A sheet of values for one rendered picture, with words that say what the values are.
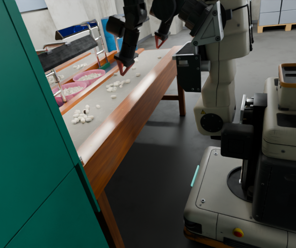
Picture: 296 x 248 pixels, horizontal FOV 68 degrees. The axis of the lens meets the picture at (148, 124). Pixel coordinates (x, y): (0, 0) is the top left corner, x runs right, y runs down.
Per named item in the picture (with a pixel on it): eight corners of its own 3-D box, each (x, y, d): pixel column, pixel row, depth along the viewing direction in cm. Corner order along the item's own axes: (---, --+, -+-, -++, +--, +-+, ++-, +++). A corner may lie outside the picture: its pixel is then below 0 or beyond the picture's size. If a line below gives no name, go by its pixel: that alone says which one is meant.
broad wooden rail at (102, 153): (184, 63, 229) (183, 45, 219) (92, 207, 88) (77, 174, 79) (172, 64, 233) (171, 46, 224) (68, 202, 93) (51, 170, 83)
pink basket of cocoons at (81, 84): (93, 91, 174) (89, 79, 169) (85, 106, 151) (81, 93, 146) (60, 96, 175) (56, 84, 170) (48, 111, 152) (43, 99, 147)
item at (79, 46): (99, 45, 136) (95, 33, 132) (19, 85, 87) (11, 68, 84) (88, 46, 139) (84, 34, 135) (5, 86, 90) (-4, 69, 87)
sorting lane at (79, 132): (171, 50, 226) (171, 48, 225) (56, 178, 86) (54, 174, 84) (144, 52, 237) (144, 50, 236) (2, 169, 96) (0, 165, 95)
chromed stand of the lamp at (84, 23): (110, 65, 229) (99, 18, 206) (101, 72, 214) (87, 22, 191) (95, 66, 236) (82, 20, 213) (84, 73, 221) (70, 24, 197)
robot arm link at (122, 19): (135, 14, 74) (146, 10, 80) (106, 0, 75) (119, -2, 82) (128, 47, 82) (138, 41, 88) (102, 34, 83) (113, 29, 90)
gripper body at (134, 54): (112, 59, 87) (116, 41, 82) (125, 51, 94) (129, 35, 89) (127, 66, 86) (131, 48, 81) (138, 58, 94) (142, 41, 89)
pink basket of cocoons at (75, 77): (113, 79, 190) (110, 68, 185) (97, 92, 170) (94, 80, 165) (87, 79, 200) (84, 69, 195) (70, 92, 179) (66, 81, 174)
